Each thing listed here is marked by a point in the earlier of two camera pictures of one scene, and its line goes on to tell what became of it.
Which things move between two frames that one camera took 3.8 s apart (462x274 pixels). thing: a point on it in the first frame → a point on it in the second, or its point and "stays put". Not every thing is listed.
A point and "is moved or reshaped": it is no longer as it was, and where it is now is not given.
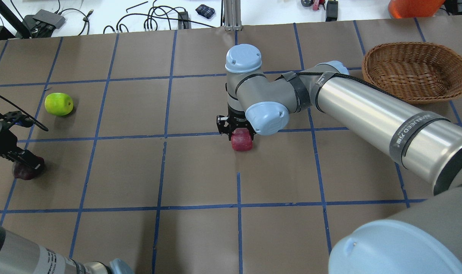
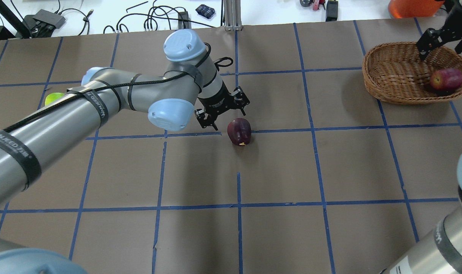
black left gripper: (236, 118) → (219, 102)
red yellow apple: (241, 139) → (446, 79)
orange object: (399, 9) stays put
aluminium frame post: (232, 15) stays put
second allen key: (126, 10) stays put
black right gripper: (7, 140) → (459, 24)
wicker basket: (417, 72) stays put
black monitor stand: (0, 33) stays put
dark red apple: (24, 172) is moved or reshaped
